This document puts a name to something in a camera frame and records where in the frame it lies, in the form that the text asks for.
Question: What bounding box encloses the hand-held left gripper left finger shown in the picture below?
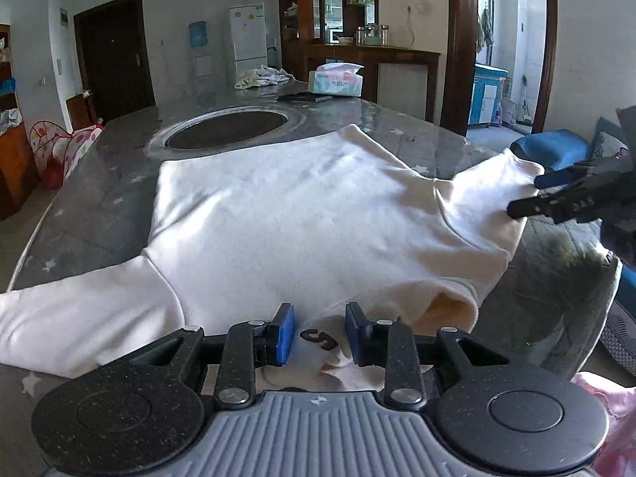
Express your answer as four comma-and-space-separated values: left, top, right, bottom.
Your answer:
130, 302, 297, 411

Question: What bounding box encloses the patterned grey pillow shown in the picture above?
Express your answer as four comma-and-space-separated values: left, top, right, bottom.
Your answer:
591, 116, 630, 160

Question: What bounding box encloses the white sweatshirt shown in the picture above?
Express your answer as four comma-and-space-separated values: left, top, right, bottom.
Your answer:
0, 124, 546, 394

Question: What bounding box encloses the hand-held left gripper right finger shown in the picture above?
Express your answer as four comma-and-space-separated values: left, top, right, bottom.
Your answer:
345, 301, 508, 411

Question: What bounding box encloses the small wooden chair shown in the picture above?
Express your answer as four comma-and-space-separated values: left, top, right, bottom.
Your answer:
66, 91, 98, 131

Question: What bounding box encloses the blue water bottle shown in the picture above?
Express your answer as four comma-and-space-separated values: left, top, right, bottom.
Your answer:
188, 20, 209, 50

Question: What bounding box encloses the tissue box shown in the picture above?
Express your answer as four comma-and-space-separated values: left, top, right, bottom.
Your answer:
307, 62, 365, 98

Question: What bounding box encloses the hanging green towel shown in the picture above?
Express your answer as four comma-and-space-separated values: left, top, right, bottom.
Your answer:
476, 7, 496, 53

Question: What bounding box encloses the pink play tent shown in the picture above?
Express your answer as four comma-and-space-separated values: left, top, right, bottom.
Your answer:
28, 120, 105, 190

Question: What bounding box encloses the crumpled patterned cloth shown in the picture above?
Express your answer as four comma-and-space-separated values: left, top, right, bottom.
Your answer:
234, 65, 295, 91

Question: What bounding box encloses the blue washroom cabinet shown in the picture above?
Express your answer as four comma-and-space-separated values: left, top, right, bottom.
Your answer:
469, 62, 509, 126

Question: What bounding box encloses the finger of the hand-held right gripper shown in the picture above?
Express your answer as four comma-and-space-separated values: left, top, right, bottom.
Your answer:
535, 160, 606, 190
506, 181, 606, 225

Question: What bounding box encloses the wooden shelf unit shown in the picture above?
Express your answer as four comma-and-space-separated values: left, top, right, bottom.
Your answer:
0, 23, 41, 222

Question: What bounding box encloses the wooden counter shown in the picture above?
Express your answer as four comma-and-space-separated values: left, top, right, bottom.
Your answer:
305, 42, 442, 123

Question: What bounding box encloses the white refrigerator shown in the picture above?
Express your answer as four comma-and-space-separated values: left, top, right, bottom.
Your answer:
229, 3, 270, 78

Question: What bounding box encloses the dark flat phone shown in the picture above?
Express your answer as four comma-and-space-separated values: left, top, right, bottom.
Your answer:
279, 91, 333, 104

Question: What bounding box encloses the mop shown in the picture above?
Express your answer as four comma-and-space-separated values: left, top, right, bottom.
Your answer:
516, 74, 533, 128

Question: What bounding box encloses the round dark cooktop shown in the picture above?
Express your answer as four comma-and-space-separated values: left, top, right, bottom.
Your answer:
143, 105, 307, 160

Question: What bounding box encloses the pink cloth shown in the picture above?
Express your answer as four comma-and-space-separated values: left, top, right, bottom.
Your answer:
570, 372, 636, 477

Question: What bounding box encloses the white water dispenser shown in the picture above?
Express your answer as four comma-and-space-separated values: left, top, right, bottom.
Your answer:
191, 48, 216, 94

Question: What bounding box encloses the dark wooden door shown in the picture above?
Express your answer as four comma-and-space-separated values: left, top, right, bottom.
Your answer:
74, 0, 157, 123

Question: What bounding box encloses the wooden display cabinet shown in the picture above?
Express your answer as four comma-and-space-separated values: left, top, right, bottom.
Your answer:
277, 0, 380, 83

